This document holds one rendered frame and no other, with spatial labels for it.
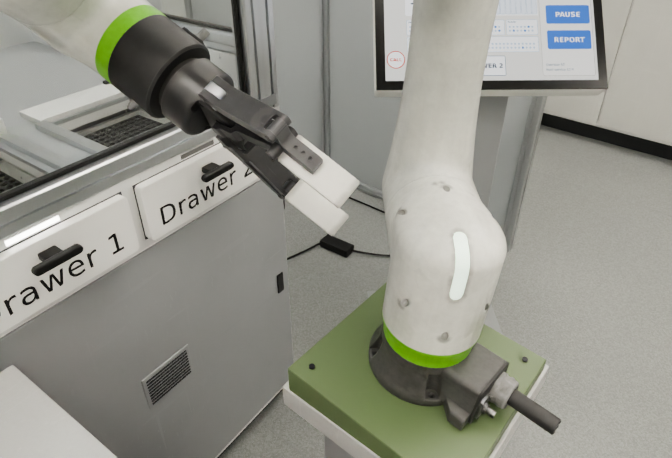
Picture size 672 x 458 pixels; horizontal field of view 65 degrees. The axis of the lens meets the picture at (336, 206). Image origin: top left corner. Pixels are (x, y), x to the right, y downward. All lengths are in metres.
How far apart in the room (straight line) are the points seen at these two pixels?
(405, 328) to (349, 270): 1.50
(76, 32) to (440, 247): 0.43
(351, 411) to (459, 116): 0.40
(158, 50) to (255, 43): 0.54
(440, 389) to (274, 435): 0.99
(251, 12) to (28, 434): 0.77
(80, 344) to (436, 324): 0.63
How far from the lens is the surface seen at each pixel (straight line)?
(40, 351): 0.99
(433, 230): 0.60
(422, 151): 0.70
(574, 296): 2.23
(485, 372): 0.72
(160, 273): 1.06
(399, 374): 0.72
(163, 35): 0.57
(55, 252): 0.87
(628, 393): 1.96
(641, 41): 3.25
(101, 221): 0.91
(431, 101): 0.67
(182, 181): 0.99
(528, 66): 1.29
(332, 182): 0.46
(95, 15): 0.59
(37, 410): 0.87
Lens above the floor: 1.38
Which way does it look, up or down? 33 degrees down
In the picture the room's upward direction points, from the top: straight up
